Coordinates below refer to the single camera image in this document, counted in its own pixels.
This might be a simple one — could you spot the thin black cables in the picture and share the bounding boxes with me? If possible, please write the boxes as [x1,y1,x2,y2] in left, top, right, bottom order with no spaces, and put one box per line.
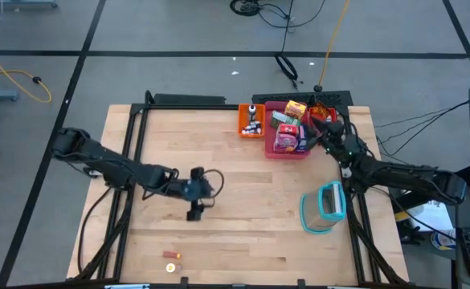
[374,99,470,146]

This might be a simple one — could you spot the black flat panel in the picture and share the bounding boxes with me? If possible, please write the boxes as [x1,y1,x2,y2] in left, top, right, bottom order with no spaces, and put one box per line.
[153,92,227,107]

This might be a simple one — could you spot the green cereal box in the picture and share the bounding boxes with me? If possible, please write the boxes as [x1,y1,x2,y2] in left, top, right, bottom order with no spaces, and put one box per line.
[269,110,302,129]

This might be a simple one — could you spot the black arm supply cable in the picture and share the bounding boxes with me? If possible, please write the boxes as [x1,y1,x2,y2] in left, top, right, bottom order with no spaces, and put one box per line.
[76,186,114,275]

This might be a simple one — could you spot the coiled black cable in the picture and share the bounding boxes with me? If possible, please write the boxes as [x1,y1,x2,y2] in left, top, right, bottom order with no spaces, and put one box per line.
[229,0,328,30]

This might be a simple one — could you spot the white paper sheet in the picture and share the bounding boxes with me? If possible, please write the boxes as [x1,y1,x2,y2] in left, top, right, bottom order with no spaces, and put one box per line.
[398,188,455,233]

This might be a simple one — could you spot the black aluminium table frame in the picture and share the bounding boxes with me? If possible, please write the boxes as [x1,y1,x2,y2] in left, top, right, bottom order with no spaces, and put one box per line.
[73,90,411,288]

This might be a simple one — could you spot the red Froot Loops cereal box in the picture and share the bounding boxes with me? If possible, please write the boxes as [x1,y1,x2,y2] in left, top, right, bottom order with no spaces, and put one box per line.
[277,123,300,137]

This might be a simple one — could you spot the yellow Corn Pops cereal box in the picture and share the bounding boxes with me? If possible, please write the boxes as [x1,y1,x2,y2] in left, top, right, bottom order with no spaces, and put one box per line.
[284,100,308,120]

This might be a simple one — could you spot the orange plastic basket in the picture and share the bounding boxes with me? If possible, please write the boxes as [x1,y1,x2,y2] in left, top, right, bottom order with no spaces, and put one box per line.
[237,103,267,140]

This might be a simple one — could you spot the pink plastic bin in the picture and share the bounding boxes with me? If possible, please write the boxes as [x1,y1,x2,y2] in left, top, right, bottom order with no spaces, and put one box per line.
[264,100,312,161]

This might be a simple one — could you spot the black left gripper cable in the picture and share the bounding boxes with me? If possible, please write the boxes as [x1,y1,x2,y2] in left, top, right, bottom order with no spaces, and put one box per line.
[201,168,226,201]

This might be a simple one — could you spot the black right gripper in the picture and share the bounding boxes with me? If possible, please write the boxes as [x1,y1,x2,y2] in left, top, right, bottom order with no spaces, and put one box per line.
[307,117,366,165]

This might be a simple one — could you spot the teal metal box grater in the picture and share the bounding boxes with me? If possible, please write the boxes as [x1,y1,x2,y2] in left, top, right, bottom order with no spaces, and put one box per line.
[300,180,347,235]

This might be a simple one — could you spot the purple Raisin Bran cereal box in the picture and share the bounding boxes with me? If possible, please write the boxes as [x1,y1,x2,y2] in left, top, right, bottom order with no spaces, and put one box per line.
[273,132,299,153]

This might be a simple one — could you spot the yellow looped cable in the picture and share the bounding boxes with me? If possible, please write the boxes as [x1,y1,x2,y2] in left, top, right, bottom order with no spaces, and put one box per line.
[0,42,53,104]

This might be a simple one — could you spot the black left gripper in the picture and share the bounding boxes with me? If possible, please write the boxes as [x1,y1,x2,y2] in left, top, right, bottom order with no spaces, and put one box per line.
[174,178,215,222]

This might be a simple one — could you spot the long yellow cable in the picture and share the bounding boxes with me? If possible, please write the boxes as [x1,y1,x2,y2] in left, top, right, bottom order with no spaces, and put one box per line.
[317,0,351,92]

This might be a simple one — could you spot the black perforated panel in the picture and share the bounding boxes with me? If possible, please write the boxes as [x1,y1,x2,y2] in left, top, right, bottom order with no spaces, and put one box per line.
[251,90,354,108]

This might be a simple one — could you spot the red plastic basket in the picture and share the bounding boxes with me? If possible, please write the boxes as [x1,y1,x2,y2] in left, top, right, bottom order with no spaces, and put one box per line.
[309,105,340,129]

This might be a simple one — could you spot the black hanging cables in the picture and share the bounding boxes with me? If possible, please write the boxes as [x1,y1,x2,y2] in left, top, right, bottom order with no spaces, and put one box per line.
[273,0,300,92]

